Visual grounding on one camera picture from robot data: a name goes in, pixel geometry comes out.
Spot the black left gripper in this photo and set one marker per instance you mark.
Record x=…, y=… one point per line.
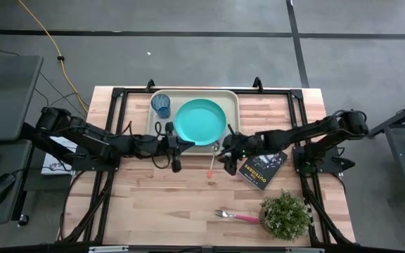
x=169, y=145

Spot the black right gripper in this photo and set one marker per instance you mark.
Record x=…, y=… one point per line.
x=244, y=145

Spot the teal plate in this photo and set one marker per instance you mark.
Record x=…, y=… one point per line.
x=200, y=121

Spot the blue translucent cup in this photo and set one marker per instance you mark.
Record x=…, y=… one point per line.
x=160, y=105

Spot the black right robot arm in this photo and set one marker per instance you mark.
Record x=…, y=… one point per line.
x=304, y=130

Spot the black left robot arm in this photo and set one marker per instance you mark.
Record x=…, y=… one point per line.
x=90, y=138

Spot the beige plastic tray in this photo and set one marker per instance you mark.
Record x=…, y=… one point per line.
x=188, y=95

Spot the black paperback book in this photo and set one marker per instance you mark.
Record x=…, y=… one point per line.
x=264, y=170

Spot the potted plant in striped pot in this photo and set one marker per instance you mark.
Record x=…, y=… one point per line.
x=285, y=216

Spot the white printed paper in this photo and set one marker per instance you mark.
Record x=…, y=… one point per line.
x=56, y=161

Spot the black metal stand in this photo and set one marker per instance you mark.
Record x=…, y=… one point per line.
x=403, y=154

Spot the grey desk panel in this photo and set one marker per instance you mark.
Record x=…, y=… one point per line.
x=5, y=98

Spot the dark grey desk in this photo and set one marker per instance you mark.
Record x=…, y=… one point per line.
x=9, y=211

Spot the black computer mouse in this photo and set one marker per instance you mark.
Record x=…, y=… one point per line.
x=0, y=188

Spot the black frame bracket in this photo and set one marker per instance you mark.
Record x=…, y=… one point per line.
x=150, y=85
x=257, y=84

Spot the black aluminium table frame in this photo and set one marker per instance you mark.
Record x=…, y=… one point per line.
x=295, y=102

